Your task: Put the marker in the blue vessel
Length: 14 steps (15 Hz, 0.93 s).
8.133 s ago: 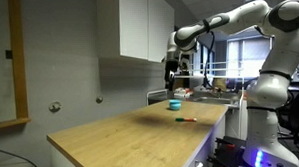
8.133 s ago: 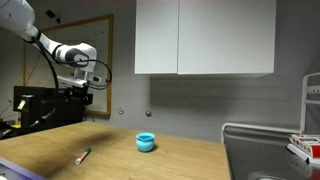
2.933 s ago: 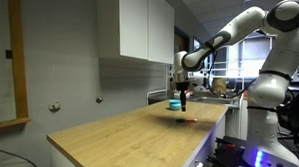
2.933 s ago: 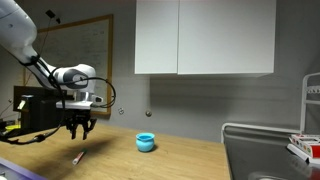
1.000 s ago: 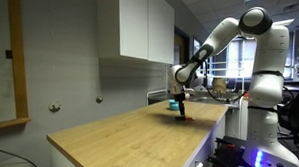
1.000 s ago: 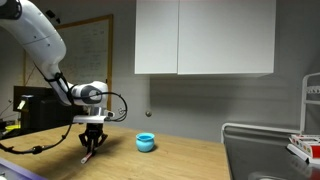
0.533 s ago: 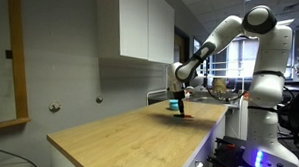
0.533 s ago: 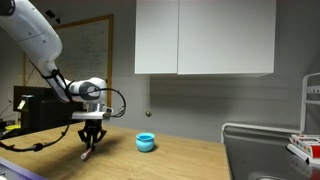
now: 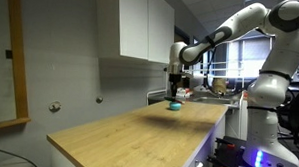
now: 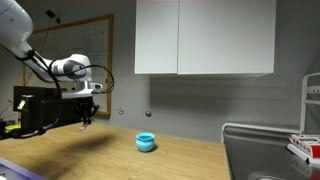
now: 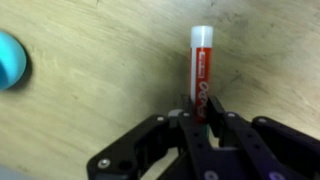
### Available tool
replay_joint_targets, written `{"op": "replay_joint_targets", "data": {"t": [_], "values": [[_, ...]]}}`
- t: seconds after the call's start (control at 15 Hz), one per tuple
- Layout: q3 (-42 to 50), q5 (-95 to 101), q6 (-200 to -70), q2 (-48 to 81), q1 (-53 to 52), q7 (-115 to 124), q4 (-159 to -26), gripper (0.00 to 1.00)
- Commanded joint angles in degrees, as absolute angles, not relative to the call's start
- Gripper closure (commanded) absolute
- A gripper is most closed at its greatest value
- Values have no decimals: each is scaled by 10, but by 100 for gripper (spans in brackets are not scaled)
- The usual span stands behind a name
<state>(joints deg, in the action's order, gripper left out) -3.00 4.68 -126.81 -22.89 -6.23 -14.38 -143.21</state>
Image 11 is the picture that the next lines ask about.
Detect blue round vessel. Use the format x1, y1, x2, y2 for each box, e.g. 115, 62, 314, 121
0, 30, 28, 91

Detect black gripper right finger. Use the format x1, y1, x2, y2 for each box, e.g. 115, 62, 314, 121
208, 95, 320, 180

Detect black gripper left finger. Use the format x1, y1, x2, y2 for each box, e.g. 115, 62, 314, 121
86, 94, 214, 180

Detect red white marker green cap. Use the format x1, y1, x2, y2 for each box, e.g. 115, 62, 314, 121
189, 25, 215, 141

